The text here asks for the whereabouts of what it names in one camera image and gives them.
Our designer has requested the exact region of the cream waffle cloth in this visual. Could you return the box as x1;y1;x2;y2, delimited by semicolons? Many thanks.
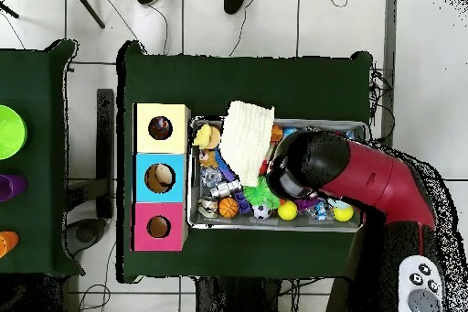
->
218;100;275;188

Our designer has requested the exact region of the colourful patterned cloth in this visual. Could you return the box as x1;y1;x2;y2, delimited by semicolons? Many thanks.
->
148;116;173;140

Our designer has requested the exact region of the shallow mesh bin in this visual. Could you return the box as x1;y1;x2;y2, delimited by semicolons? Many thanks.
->
186;115;369;233

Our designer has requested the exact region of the wooden box with three holes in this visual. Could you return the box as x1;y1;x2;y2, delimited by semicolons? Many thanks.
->
130;102;192;253

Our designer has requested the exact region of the yellow plush duck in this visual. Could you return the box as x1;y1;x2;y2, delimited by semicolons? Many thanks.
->
192;123;221;151

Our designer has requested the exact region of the green spiky ball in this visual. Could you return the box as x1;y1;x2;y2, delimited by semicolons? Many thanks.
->
242;176;281;210

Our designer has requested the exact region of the orange basketball toy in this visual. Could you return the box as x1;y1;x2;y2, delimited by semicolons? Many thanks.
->
218;197;240;220

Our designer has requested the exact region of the small soccer ball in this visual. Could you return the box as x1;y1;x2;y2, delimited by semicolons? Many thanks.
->
252;202;273;221

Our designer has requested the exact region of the yellow ball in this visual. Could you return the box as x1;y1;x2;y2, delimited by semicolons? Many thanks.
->
277;199;299;221

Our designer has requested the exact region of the black upright panel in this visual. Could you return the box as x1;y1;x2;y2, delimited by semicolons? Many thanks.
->
95;88;115;220

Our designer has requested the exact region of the grey rounded stand base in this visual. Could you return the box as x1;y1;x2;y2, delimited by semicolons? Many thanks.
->
63;218;108;258

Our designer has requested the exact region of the black tripod leg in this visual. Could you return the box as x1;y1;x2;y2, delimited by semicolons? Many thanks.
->
0;1;20;19
67;0;106;30

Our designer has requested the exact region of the dark green side table cloth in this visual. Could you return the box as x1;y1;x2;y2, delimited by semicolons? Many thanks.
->
0;39;86;277

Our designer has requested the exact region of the lime green bowl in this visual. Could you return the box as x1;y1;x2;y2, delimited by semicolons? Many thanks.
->
0;104;28;161

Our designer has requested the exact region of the purple cup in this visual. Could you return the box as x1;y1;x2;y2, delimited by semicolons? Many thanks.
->
0;174;28;202

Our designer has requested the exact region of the orange cup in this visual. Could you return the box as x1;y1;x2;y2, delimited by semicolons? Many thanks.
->
0;231;20;259

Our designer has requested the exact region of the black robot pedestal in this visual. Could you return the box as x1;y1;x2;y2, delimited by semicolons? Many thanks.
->
195;276;281;312

